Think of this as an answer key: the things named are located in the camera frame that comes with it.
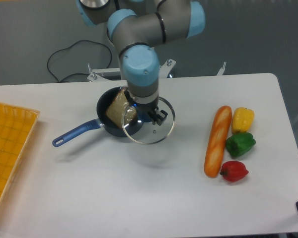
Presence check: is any white table bracket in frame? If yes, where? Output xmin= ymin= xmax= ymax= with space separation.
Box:
xmin=217 ymin=61 xmax=226 ymax=76

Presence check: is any green toy bell pepper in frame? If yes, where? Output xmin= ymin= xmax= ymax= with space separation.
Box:
xmin=225 ymin=132 xmax=256 ymax=158

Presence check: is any wrapped brown bread slice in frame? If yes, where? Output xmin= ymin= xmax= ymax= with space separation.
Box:
xmin=106 ymin=87 xmax=137 ymax=128

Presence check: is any red toy bell pepper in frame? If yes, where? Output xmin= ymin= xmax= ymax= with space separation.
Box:
xmin=220 ymin=161 xmax=249 ymax=182

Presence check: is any yellow toy bell pepper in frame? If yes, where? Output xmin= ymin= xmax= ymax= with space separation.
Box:
xmin=231 ymin=107 xmax=255 ymax=134

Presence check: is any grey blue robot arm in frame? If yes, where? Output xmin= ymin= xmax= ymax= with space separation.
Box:
xmin=76 ymin=0 xmax=206 ymax=125

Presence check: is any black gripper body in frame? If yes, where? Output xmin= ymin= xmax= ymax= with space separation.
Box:
xmin=126 ymin=91 xmax=158 ymax=119

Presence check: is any orange plastic basket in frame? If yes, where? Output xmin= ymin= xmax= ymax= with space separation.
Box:
xmin=0 ymin=103 xmax=40 ymax=204

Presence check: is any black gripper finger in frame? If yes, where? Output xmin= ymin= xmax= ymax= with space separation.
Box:
xmin=148 ymin=111 xmax=159 ymax=125
xmin=155 ymin=107 xmax=168 ymax=125

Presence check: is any glass pot lid blue knob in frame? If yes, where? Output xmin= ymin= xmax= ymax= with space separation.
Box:
xmin=122 ymin=97 xmax=176 ymax=145

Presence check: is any black cable on floor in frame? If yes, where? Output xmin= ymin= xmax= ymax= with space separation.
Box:
xmin=47 ymin=40 xmax=113 ymax=83

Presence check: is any dark blue saucepan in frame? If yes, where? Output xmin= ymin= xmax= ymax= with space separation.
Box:
xmin=52 ymin=86 xmax=147 ymax=148

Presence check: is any orange toy baguette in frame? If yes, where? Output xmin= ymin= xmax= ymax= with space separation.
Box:
xmin=204 ymin=106 xmax=232 ymax=178

